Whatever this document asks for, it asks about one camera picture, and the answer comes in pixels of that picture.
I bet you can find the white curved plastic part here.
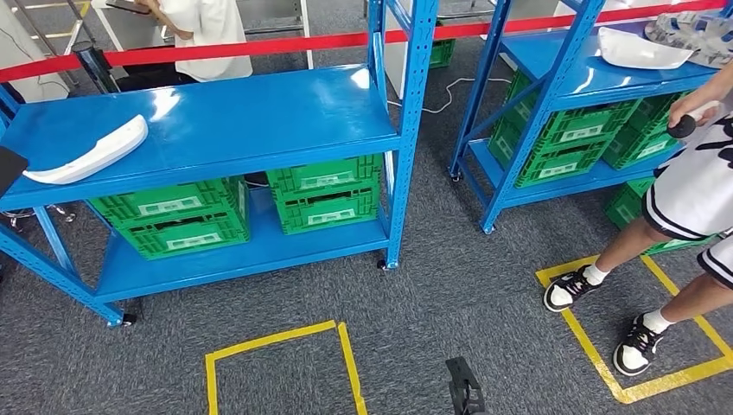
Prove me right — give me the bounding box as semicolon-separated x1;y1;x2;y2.
22;114;150;186
596;25;695;71

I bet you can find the dark smartphone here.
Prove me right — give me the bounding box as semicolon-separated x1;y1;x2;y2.
105;0;152;16

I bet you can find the black and white controller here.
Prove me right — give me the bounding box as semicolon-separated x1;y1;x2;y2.
666;99;723;140

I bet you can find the blue metal shelf rack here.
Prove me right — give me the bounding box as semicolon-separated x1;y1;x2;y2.
0;0;439;329
448;0;733;236

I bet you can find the red barrier belt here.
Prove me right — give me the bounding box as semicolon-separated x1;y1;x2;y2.
105;0;730;68
0;53;82;85

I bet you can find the black and white sneaker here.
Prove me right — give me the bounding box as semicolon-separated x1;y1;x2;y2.
542;264;602;314
612;313;666;378

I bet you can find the person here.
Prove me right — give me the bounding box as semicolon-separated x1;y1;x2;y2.
117;0;254;93
542;60;733;378

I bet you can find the chrome chair base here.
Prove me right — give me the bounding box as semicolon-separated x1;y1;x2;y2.
0;203;77;232

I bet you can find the patterned bucket hat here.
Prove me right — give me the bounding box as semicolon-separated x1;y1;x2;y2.
644;10;733;70

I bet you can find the white partition panel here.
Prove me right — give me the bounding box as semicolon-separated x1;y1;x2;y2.
0;0;70;105

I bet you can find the white cable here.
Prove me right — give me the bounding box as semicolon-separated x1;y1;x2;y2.
388;75;513;114

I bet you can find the black robot torso bracket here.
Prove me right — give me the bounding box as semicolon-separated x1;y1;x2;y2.
445;356;487;415

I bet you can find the black stanchion post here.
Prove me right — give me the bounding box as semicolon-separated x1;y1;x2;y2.
71;40;123;96

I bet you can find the black wrist mount plate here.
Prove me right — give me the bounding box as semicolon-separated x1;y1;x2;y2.
0;145;29;199

